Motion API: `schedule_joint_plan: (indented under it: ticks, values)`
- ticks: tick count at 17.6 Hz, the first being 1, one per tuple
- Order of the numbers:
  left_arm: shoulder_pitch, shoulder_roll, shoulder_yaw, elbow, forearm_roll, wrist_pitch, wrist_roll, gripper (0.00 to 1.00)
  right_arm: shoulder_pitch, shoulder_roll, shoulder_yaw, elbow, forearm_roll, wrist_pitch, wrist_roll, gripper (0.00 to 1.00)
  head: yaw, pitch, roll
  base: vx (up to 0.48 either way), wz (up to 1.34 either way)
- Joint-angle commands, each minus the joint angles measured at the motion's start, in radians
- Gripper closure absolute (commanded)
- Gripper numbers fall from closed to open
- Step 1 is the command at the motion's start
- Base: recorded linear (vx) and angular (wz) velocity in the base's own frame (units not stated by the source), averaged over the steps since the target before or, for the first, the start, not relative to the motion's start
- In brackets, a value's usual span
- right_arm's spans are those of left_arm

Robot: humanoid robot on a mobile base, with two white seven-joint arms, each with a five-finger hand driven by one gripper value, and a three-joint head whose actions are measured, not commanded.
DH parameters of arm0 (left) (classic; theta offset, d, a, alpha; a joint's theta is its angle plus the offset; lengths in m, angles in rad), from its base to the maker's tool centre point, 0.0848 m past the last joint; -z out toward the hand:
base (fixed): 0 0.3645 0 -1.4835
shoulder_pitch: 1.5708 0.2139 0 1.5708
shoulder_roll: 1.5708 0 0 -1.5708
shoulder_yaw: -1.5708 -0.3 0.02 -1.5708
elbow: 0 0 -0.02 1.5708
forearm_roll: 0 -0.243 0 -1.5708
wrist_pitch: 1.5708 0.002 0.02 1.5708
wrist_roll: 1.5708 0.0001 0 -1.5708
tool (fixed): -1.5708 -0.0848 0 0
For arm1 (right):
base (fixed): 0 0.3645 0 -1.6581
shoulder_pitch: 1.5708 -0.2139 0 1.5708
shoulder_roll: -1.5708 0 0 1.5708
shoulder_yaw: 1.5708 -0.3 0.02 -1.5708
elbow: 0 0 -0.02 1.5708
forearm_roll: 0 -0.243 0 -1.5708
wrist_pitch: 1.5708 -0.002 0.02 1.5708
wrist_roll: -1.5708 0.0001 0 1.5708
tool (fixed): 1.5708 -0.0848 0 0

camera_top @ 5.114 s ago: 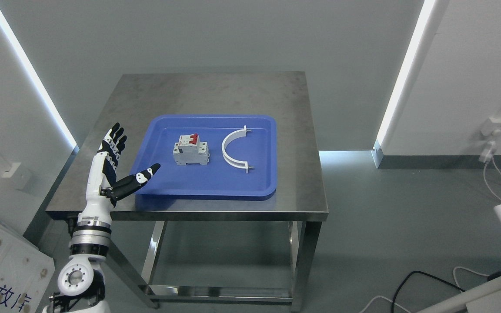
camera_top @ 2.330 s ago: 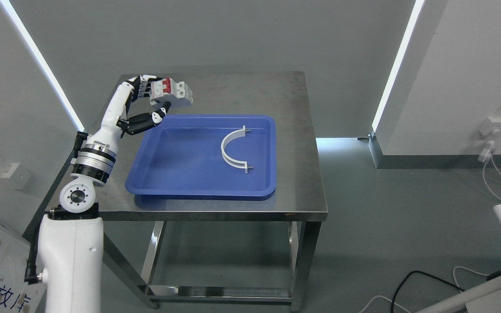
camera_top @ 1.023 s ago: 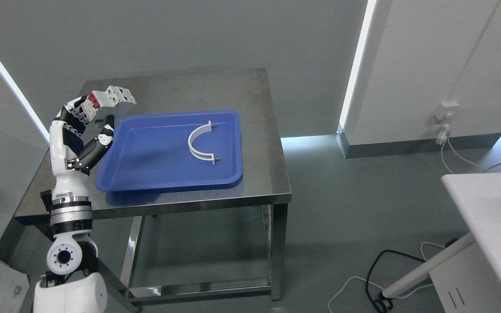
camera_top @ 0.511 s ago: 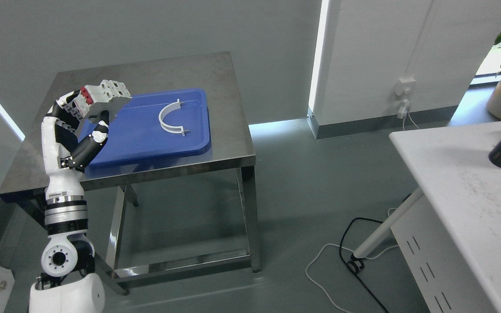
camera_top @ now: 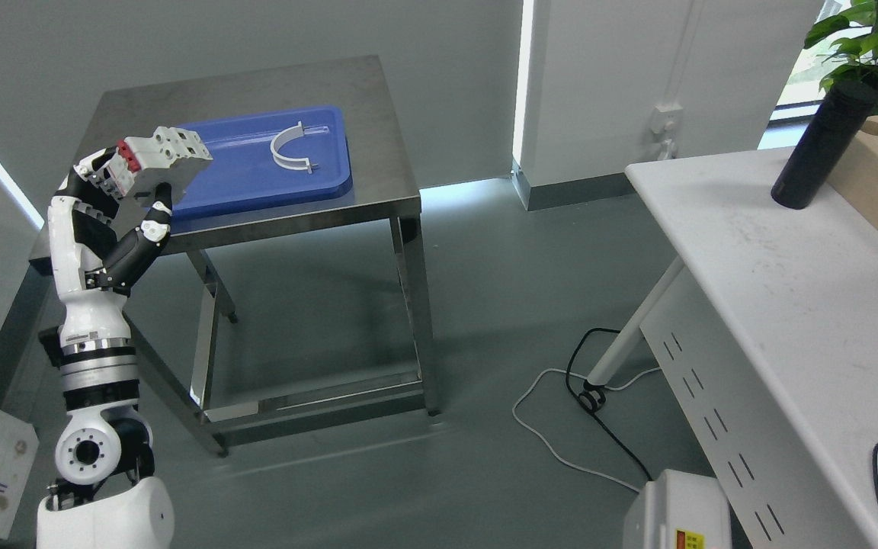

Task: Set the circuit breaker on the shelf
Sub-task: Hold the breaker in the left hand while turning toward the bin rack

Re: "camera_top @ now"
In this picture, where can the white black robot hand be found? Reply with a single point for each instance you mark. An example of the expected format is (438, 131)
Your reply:
(99, 249)

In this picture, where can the grey circuit breaker red switches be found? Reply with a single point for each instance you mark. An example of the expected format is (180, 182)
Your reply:
(141, 163)

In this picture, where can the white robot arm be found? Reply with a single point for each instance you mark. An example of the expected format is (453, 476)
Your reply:
(106, 494)

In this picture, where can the stainless steel table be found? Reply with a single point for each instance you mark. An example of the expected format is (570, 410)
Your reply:
(394, 411)

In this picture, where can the blue plastic tray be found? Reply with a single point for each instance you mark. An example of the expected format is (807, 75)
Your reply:
(243, 177)

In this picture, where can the white box with label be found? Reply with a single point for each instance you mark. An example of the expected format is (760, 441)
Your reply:
(678, 510)

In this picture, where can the white desk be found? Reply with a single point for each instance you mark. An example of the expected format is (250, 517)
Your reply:
(765, 325)

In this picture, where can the black cylindrical bottle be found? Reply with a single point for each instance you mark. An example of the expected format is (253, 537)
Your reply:
(837, 120)

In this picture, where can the white curved bracket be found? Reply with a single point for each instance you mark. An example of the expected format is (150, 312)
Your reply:
(288, 147)

